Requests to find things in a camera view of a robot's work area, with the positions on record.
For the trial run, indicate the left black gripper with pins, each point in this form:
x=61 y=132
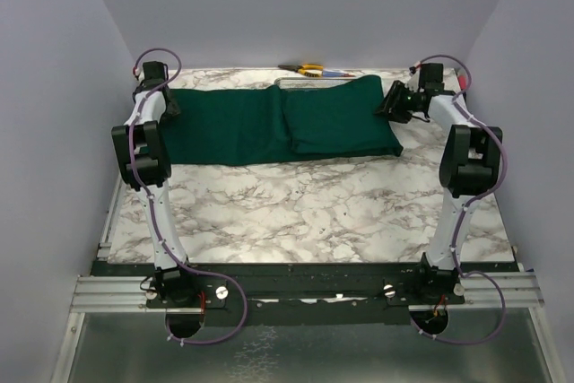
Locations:
x=170 y=111

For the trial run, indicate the red marker at edge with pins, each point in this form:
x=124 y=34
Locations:
x=462 y=80

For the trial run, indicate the metal mesh instrument tray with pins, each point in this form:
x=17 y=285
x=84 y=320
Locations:
x=305 y=83

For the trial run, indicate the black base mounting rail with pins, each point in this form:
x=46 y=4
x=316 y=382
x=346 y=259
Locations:
x=240 y=295

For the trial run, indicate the blue red pen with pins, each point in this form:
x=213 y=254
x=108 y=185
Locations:
x=335 y=74

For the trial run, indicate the yellow handled pliers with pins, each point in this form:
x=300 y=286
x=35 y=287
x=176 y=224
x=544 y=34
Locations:
x=308 y=70

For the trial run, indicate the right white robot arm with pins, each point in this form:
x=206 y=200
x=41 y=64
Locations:
x=472 y=164

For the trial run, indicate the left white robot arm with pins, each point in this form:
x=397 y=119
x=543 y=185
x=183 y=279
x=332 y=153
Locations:
x=144 y=163

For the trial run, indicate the dark green surgical cloth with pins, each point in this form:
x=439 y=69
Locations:
x=242 y=127

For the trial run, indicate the aluminium extrusion frame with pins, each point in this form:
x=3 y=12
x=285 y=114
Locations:
x=97 y=294

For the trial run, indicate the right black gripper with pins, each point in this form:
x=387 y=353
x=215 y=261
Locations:
x=390 y=103

